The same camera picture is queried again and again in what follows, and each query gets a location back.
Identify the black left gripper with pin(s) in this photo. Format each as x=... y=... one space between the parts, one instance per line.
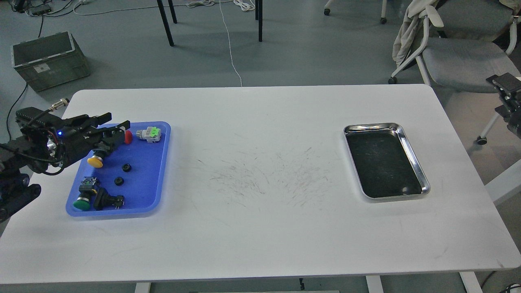
x=79 y=135

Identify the green push button switch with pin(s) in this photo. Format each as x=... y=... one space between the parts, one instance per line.
x=88 y=189

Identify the black push button switch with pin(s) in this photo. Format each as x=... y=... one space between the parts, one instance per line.
x=103 y=199

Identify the red mushroom push button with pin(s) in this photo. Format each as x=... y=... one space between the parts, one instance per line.
x=128 y=138

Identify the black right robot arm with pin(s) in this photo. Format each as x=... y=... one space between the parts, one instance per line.
x=508 y=87

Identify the blue plastic tray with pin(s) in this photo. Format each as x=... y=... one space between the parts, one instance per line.
x=143 y=184

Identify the yellow push button switch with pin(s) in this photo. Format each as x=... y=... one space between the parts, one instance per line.
x=97 y=158

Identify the stainless steel tray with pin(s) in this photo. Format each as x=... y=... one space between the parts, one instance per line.
x=386 y=165

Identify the grey green switch module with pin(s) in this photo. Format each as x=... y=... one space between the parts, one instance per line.
x=149 y=134

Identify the beige jacket on chair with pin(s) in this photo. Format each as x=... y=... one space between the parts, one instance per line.
x=411 y=24

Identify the grey office chair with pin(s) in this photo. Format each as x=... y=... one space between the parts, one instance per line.
x=464 y=42

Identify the grey plastic crate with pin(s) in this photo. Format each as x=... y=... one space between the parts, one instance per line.
x=49 y=61

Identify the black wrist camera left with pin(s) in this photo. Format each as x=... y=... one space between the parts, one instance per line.
x=31 y=119

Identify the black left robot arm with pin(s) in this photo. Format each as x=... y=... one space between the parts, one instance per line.
x=48 y=140

